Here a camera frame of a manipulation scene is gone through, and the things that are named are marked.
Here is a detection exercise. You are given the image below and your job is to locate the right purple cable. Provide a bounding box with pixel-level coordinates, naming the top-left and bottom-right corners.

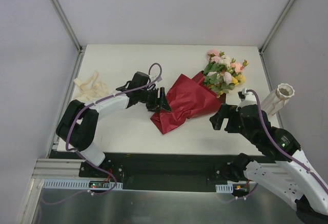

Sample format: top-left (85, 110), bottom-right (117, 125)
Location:
top-left (215, 88), bottom-right (328, 204)

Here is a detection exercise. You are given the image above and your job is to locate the cream ribbon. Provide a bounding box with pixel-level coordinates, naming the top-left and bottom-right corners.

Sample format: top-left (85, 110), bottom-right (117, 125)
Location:
top-left (73, 70), bottom-right (109, 102)

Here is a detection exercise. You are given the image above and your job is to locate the white ribbed vase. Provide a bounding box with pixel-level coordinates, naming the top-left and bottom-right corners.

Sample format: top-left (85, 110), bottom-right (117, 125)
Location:
top-left (261, 83), bottom-right (295, 117)

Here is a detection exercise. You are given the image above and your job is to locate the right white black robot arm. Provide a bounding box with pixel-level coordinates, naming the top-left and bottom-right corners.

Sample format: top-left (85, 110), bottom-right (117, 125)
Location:
top-left (210, 104), bottom-right (327, 223)

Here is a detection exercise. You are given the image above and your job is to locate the aluminium frame post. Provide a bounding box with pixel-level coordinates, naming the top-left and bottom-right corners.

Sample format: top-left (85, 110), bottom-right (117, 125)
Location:
top-left (259, 0), bottom-right (297, 56)
top-left (38, 0), bottom-right (86, 53)

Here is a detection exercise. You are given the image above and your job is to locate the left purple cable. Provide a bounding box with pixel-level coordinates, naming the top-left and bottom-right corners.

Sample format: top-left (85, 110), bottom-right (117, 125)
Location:
top-left (40, 63), bottom-right (163, 205)

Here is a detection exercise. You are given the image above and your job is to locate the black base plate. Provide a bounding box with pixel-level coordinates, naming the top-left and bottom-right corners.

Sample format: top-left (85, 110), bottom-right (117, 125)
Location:
top-left (48, 149), bottom-right (262, 199)

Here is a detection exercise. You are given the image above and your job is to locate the white cable duct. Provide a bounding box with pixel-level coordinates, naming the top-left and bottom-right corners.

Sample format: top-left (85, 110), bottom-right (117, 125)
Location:
top-left (215, 184), bottom-right (234, 194)
top-left (43, 179), bottom-right (123, 191)

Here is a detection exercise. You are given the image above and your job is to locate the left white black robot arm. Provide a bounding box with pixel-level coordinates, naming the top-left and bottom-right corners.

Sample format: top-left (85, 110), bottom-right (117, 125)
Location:
top-left (56, 72), bottom-right (171, 177)

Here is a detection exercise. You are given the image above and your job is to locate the red wrapping paper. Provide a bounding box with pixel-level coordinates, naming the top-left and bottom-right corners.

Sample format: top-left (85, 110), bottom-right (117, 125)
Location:
top-left (150, 72), bottom-right (226, 134)

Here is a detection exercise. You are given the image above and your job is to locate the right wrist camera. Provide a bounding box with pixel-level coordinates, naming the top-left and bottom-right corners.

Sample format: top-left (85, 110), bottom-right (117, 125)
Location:
top-left (238, 88), bottom-right (257, 108)

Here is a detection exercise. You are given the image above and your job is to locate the left white cable duct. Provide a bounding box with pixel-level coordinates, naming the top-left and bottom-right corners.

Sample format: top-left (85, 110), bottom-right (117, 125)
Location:
top-left (43, 179), bottom-right (123, 191)

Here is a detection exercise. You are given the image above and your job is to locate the purple cable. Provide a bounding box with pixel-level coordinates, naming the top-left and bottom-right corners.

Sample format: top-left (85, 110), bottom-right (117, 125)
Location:
top-left (40, 63), bottom-right (163, 205)
top-left (215, 88), bottom-right (328, 204)

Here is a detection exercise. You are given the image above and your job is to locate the right aluminium frame post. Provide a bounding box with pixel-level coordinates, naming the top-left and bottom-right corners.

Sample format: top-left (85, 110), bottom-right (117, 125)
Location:
top-left (259, 0), bottom-right (297, 56)

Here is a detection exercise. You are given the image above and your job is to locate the left aluminium frame post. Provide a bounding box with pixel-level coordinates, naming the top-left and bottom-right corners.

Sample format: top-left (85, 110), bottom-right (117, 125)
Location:
top-left (38, 0), bottom-right (86, 53)

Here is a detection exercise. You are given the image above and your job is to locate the right white cable duct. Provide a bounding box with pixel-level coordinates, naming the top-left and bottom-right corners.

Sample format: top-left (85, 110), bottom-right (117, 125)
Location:
top-left (215, 184), bottom-right (234, 194)

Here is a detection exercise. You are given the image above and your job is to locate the artificial flower bouquet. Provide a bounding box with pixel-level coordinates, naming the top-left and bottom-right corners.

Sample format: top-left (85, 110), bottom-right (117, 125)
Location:
top-left (203, 50), bottom-right (249, 98)

